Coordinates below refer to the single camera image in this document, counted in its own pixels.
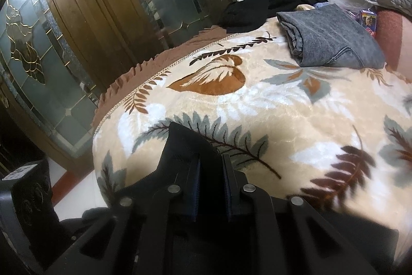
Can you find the small purple box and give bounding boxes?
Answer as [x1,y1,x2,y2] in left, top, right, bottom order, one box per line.
[360,9,379,35]

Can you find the folded grey jeans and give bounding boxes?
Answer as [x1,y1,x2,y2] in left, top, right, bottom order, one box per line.
[276,3,387,70]

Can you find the crumpled black garment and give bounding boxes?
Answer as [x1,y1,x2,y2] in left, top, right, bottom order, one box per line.
[218,0,329,35]

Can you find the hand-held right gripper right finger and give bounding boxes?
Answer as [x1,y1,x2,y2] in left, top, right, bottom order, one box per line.
[222,154,381,275]

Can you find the reddish brown cushion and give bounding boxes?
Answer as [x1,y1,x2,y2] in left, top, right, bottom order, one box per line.
[374,9,412,84]

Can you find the black pants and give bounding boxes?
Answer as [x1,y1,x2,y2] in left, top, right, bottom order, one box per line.
[61,122,400,275]

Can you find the brown ruffled bedspread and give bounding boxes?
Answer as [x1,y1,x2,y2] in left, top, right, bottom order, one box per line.
[91,25,233,134]

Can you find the wooden stained glass door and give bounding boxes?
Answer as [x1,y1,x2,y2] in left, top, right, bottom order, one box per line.
[0,0,239,168]

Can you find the leaf print fleece blanket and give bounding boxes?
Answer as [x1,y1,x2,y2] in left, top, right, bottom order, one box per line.
[92,15,412,266]

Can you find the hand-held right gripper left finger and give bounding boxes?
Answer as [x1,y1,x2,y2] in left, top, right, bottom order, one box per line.
[45,155,202,275]

